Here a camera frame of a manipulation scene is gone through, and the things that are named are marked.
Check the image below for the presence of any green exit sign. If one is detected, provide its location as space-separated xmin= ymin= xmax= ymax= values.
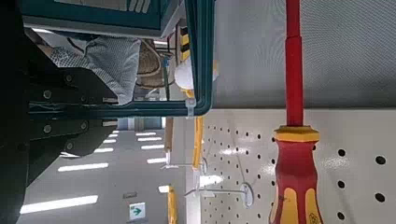
xmin=129 ymin=202 xmax=147 ymax=221

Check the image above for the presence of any grey stand base panel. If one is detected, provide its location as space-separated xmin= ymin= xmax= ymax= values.
xmin=213 ymin=0 xmax=396 ymax=110

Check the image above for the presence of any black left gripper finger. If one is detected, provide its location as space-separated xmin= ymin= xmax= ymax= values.
xmin=27 ymin=65 xmax=120 ymax=105
xmin=27 ymin=119 xmax=119 ymax=188

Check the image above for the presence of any white cable tie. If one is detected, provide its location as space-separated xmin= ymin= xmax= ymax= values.
xmin=185 ymin=97 xmax=197 ymax=119

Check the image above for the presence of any red and yellow screwdriver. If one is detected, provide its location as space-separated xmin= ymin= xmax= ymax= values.
xmin=269 ymin=0 xmax=325 ymax=224

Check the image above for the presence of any white paint roller yellow handle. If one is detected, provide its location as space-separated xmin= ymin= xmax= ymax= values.
xmin=173 ymin=57 xmax=219 ymax=172

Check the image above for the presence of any tan woven object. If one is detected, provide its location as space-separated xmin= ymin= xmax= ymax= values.
xmin=135 ymin=39 xmax=166 ymax=91

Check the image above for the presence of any grey mesh cable sleeve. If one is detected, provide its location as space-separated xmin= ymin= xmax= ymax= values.
xmin=49 ymin=35 xmax=143 ymax=105

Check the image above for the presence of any white pegboard hook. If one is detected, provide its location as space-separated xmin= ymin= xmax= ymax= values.
xmin=160 ymin=157 xmax=209 ymax=175
xmin=184 ymin=181 xmax=255 ymax=209

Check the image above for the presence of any yellow black striped barrier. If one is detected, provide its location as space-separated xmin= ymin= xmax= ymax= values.
xmin=178 ymin=26 xmax=191 ymax=62

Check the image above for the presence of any cream perforated pegboard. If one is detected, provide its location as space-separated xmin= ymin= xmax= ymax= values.
xmin=186 ymin=107 xmax=396 ymax=224

